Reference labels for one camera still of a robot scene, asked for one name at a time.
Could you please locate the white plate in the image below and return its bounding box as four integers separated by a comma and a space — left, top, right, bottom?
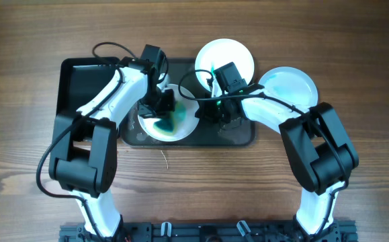
138, 84, 200, 142
259, 67, 318, 106
195, 38, 255, 84

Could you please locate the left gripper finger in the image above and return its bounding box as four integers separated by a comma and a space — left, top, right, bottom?
157, 73, 170, 91
137, 89, 175, 118

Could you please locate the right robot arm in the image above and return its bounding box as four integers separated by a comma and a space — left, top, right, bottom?
201, 62, 359, 241

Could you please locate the dark grey serving tray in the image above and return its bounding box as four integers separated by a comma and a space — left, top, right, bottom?
120, 58, 256, 149

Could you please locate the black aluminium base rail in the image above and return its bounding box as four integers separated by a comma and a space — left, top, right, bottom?
58, 220, 359, 242

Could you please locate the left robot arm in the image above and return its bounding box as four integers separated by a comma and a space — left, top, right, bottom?
36, 45, 175, 241

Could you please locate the black rectangular water tub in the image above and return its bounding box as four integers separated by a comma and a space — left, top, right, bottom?
56, 58, 115, 116

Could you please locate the green yellow sponge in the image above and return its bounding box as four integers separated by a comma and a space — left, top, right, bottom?
153, 118, 177, 134

